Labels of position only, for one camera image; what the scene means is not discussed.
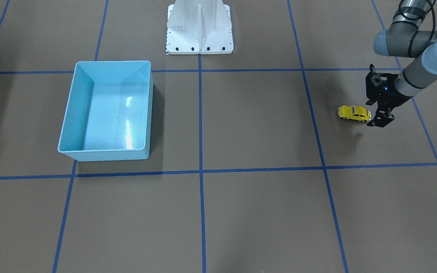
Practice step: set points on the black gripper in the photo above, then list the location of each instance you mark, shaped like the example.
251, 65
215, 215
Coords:
393, 97

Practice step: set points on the light blue plastic bin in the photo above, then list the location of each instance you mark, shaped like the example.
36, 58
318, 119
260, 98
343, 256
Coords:
109, 112

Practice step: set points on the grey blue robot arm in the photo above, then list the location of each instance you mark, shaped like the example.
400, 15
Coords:
403, 39

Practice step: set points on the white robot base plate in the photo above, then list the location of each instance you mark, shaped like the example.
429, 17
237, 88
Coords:
199, 27

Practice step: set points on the yellow beetle toy car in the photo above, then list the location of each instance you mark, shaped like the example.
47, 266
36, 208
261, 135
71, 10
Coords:
356, 113

